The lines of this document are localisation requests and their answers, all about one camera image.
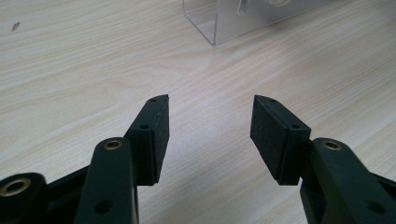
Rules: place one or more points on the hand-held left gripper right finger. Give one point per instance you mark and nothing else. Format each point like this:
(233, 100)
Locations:
(274, 140)

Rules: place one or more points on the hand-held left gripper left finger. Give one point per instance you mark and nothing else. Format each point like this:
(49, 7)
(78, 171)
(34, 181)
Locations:
(149, 140)

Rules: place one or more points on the clear plastic container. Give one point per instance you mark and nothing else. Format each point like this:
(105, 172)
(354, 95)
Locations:
(236, 18)

